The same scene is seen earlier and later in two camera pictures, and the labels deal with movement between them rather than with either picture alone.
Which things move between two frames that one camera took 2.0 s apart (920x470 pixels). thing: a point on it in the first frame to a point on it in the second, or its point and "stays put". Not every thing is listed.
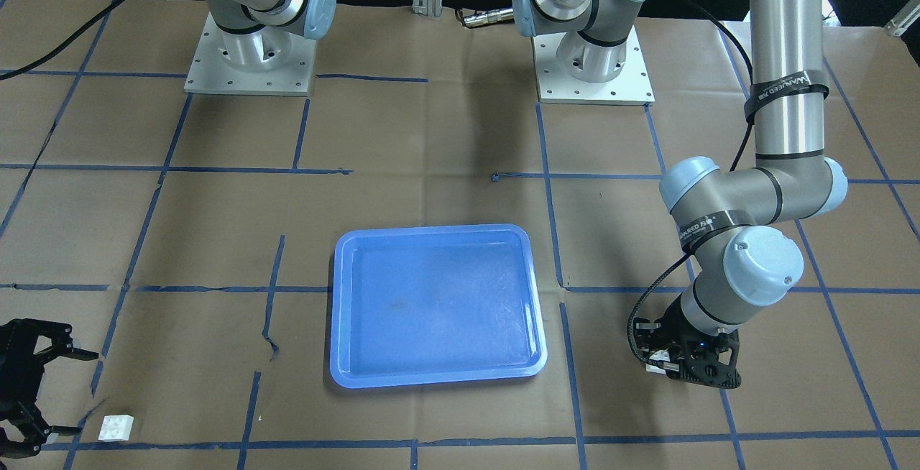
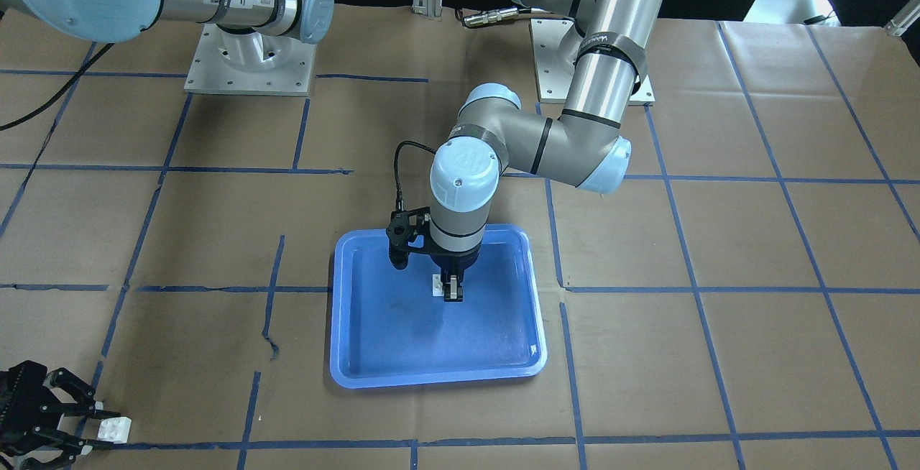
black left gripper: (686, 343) to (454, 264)
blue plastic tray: (433, 305) stays put
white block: (662, 355) to (437, 285)
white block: (116, 427) stays put
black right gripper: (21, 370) to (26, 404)
